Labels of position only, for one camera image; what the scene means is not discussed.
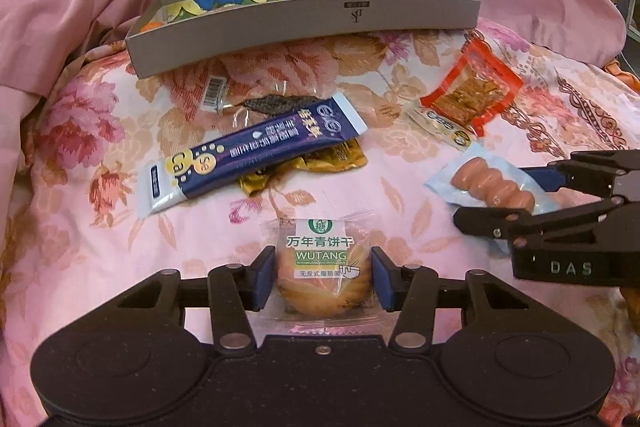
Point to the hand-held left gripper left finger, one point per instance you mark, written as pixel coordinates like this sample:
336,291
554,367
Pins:
264,279

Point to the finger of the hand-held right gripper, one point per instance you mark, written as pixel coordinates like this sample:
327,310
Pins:
480,219
542,179

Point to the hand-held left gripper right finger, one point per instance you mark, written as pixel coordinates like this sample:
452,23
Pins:
382,282

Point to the sausage packet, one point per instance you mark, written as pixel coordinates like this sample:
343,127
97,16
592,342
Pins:
485,182

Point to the round biscuit packet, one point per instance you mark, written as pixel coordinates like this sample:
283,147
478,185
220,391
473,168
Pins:
320,277

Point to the gold snack packet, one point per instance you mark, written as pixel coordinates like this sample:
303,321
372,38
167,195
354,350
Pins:
330,157

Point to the clear packet with dark snack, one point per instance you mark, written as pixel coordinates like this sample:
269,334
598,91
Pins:
272,104

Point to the grey cardboard box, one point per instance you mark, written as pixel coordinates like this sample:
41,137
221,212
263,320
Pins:
300,19

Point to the yellow snack packet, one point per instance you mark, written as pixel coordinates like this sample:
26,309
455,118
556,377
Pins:
176,10

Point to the small white packet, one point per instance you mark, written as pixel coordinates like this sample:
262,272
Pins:
445,129

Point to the red snack packet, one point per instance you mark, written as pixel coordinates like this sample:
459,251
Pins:
475,92

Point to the dark blue long packet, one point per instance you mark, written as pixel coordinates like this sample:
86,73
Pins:
260,142

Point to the floral bedsheet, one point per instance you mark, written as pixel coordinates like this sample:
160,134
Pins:
100,257

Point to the pink quilt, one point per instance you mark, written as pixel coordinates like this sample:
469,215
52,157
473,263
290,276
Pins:
30,72

